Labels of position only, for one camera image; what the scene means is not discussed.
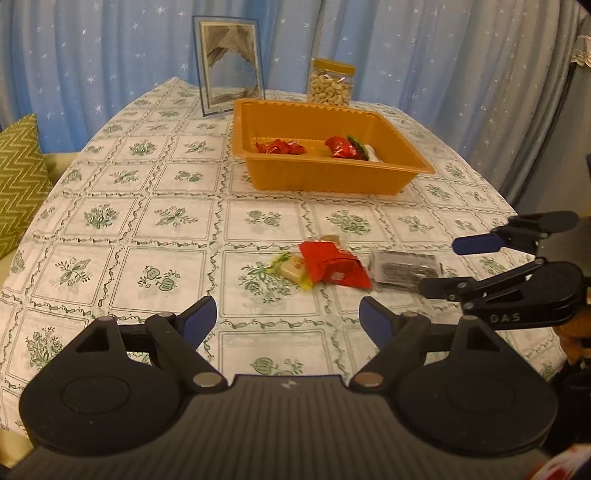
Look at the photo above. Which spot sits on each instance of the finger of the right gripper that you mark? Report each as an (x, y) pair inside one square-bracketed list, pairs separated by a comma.
[(468, 288), (521, 232)]

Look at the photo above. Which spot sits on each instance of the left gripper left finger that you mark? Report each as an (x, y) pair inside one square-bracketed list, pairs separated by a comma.
[(176, 339)]

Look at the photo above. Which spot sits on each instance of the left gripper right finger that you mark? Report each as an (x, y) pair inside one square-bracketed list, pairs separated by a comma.
[(399, 339)]

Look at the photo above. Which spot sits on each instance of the silver green snack wrapper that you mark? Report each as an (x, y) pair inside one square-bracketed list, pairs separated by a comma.
[(371, 152)]

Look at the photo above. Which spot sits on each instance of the red cartoon snack packet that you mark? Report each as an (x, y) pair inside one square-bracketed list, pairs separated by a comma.
[(347, 147)]

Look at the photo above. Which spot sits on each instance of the dark red candy packet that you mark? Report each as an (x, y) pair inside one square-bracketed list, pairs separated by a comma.
[(280, 146)]

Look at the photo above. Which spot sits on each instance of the person's hand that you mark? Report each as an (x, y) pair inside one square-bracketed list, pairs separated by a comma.
[(575, 336)]

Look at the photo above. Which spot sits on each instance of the beige pastry clear wrapper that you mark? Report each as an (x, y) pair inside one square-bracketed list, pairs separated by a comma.
[(291, 267)]

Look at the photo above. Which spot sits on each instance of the green floral tablecloth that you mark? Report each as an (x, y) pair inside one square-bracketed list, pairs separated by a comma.
[(155, 212)]

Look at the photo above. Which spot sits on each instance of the blue star curtain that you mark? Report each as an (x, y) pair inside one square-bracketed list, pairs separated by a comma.
[(484, 76)]

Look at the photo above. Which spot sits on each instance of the green zigzag cushion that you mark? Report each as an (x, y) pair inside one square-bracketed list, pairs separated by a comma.
[(25, 182)]

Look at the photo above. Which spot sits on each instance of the orange plastic tray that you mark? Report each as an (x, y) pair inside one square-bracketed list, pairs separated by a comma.
[(317, 171)]

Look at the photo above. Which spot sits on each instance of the cashew jar gold lid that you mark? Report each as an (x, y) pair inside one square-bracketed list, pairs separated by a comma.
[(330, 82)]

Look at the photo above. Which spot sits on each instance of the blue framed sand picture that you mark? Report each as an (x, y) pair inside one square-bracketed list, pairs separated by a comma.
[(229, 62)]

